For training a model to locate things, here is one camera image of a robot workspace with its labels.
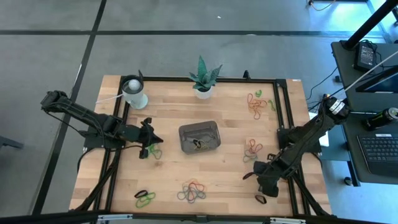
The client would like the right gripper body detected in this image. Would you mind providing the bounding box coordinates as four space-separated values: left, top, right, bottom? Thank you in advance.
266 154 290 184

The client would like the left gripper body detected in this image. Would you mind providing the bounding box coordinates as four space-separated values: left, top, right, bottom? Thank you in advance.
119 123 147 147

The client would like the grey translucent plastic bin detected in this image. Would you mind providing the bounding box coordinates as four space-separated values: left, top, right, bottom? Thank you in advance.
178 120 222 155

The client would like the white cylindrical table lamp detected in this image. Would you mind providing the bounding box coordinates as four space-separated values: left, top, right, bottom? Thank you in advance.
120 73 149 110

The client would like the white paper sheet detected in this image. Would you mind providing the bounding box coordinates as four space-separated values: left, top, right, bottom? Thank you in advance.
319 130 330 147

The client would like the potted green snake plant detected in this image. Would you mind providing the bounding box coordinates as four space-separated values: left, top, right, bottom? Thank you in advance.
188 55 223 100

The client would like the black laptop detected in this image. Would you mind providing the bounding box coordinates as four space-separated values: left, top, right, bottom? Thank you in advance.
356 133 398 180

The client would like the black drink can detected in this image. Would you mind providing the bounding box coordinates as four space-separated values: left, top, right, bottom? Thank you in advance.
364 107 398 131

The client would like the black desk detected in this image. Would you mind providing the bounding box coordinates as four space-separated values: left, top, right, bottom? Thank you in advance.
320 40 398 187

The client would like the black horizontal beam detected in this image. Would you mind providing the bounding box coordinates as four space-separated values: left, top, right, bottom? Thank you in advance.
0 210 398 224

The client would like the grey chair leg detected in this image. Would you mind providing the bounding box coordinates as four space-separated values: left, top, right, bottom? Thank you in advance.
0 136 24 150

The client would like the black flat monitor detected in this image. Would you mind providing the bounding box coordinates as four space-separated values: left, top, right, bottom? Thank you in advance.
355 65 398 94

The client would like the black power adapter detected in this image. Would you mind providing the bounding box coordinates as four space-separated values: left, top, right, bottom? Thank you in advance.
353 42 377 72

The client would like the black diagonal pole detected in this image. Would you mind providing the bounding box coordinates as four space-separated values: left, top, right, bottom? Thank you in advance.
341 0 398 50

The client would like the silver metal bracket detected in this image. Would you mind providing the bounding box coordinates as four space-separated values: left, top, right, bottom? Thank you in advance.
269 217 307 224
96 213 134 224

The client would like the white lamp cable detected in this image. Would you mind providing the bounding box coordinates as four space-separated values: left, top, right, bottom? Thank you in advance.
95 93 125 105

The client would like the black aluminium table frame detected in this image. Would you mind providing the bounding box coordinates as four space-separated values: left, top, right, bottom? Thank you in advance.
70 70 333 218

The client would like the black floor cable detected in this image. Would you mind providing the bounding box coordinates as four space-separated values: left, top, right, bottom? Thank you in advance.
306 67 340 110

